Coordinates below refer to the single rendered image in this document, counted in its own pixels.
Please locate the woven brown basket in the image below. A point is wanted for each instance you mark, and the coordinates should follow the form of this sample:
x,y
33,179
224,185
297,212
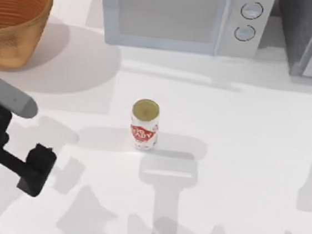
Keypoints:
x,y
12,37

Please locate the red and white can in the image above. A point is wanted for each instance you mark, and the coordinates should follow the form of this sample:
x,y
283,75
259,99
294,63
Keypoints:
x,y
144,129

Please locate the microwave oven glass door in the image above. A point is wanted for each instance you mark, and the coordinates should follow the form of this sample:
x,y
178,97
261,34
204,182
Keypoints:
x,y
166,14

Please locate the microwave oven knob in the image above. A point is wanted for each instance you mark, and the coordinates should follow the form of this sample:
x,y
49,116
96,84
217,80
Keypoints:
x,y
244,33
251,10

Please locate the pale microwave oven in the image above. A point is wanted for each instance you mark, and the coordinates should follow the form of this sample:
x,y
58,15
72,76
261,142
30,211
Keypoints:
x,y
262,36

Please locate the grey cabinet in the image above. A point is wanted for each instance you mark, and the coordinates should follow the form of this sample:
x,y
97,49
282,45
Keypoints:
x,y
293,33

